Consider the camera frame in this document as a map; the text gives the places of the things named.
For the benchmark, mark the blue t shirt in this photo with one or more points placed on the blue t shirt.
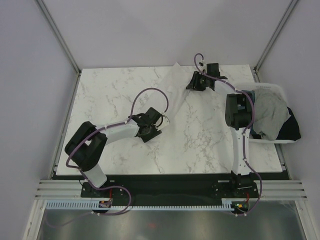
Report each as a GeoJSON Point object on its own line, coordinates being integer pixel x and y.
{"type": "Point", "coordinates": [251, 94]}

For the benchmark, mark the aluminium corner post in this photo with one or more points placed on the aluminium corner post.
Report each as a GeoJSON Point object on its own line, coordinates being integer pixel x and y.
{"type": "Point", "coordinates": [276, 33]}
{"type": "Point", "coordinates": [58, 36]}

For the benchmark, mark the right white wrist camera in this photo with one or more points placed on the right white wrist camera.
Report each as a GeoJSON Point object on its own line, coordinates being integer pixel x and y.
{"type": "Point", "coordinates": [202, 64]}

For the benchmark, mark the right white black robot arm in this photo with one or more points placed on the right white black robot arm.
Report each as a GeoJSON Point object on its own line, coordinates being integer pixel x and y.
{"type": "Point", "coordinates": [238, 117]}

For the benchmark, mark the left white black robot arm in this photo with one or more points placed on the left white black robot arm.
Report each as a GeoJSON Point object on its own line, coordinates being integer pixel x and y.
{"type": "Point", "coordinates": [86, 146]}

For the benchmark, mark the right aluminium corner post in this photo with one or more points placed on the right aluminium corner post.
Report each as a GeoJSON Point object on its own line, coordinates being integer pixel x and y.
{"type": "Point", "coordinates": [276, 33]}

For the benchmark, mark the white t shirt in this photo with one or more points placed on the white t shirt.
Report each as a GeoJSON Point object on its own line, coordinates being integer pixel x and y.
{"type": "Point", "coordinates": [174, 86]}

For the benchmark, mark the black t shirt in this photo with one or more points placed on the black t shirt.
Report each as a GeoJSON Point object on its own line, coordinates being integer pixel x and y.
{"type": "Point", "coordinates": [290, 130]}

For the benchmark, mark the white slotted cable duct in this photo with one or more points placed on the white slotted cable duct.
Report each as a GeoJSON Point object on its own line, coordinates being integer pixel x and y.
{"type": "Point", "coordinates": [99, 205]}

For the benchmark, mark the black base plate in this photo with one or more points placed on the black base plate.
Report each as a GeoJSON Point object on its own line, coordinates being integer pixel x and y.
{"type": "Point", "coordinates": [113, 181]}

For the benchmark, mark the white laundry basket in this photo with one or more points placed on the white laundry basket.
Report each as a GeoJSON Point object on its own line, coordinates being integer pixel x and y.
{"type": "Point", "coordinates": [254, 137]}

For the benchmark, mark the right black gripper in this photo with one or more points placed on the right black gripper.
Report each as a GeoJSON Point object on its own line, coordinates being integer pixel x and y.
{"type": "Point", "coordinates": [193, 84]}

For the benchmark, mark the left aluminium corner post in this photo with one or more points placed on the left aluminium corner post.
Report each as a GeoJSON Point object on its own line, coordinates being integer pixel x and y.
{"type": "Point", "coordinates": [58, 36]}

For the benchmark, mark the grey t shirt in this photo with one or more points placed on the grey t shirt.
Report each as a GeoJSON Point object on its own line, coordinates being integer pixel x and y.
{"type": "Point", "coordinates": [270, 113]}

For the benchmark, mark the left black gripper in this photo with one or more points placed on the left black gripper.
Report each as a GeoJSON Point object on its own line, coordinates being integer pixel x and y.
{"type": "Point", "coordinates": [155, 133]}

